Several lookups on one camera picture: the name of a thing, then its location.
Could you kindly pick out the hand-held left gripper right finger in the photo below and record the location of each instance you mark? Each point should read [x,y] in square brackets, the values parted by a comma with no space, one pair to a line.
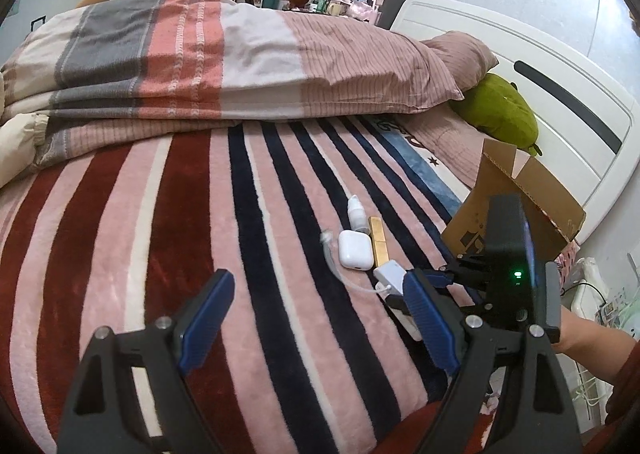
[430,324]

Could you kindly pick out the gold lipstick tube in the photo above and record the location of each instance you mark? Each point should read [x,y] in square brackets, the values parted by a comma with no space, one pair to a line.
[376,240]

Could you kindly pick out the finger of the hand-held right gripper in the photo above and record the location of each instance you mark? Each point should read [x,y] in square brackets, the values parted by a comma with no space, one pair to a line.
[465,271]

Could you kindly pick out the blue printed cloth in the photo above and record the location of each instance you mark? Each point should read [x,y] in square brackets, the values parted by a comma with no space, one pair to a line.
[400,146]

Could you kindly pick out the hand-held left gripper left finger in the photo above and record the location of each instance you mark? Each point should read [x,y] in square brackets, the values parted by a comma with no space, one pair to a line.
[207,319]

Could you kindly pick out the green plush toy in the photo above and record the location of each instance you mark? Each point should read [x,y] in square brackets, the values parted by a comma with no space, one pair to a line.
[500,111]

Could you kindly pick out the pink striped pillow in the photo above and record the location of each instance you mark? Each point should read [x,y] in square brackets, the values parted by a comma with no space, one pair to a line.
[462,59]

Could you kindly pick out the striped fleece blanket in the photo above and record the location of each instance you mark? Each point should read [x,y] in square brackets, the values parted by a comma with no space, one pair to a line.
[225,259]

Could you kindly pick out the white bed headboard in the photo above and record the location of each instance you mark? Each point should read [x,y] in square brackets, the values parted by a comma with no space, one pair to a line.
[545,84]

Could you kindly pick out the white dropper bottle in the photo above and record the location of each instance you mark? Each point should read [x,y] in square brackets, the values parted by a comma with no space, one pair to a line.
[355,212]

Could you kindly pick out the cream pillow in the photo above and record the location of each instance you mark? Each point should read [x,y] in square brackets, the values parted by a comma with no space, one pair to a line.
[15,146]

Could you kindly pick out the brown cardboard box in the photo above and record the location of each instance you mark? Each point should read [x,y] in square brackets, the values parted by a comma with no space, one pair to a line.
[515,204]

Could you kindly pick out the striped patchwork duvet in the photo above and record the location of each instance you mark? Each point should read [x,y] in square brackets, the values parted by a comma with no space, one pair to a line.
[200,59]

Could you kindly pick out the person's right forearm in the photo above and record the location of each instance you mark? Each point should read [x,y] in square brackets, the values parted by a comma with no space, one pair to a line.
[585,339]

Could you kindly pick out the white earbuds case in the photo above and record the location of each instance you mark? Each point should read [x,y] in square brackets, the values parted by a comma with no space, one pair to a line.
[355,249]

